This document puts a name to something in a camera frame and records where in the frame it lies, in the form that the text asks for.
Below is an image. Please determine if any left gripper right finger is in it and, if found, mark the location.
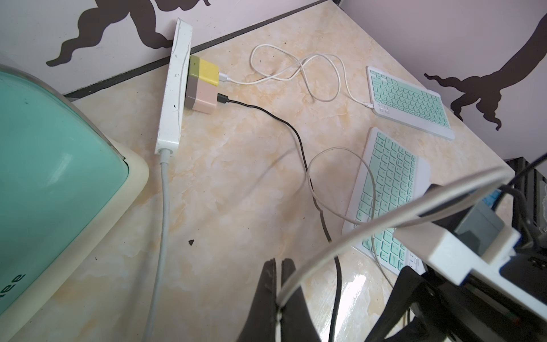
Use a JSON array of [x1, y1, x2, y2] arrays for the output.
[[280, 258, 322, 342]]

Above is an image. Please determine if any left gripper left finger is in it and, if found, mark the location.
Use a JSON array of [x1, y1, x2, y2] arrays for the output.
[[236, 259, 277, 342]]

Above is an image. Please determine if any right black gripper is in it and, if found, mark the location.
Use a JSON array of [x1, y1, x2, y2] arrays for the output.
[[367, 266, 546, 341]]

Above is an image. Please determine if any white power strip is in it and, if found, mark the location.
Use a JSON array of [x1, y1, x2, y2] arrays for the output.
[[155, 19, 192, 155]]

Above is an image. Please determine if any black charging cable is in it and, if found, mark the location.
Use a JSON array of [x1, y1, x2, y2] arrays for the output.
[[217, 93, 343, 342]]

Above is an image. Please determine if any mint green toaster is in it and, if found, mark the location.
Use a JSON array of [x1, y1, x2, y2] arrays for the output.
[[1, 66, 149, 341]]

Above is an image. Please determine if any yellow charger adapter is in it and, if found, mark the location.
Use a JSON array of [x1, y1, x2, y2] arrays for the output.
[[189, 55, 219, 86]]

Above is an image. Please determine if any green wireless keyboard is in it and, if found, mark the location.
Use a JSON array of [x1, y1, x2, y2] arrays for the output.
[[346, 128, 431, 275]]

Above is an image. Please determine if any grey power strip cord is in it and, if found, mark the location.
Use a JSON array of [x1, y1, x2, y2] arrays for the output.
[[140, 148, 172, 342]]

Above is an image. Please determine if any white charging cable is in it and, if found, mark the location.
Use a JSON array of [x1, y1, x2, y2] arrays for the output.
[[219, 43, 375, 110]]

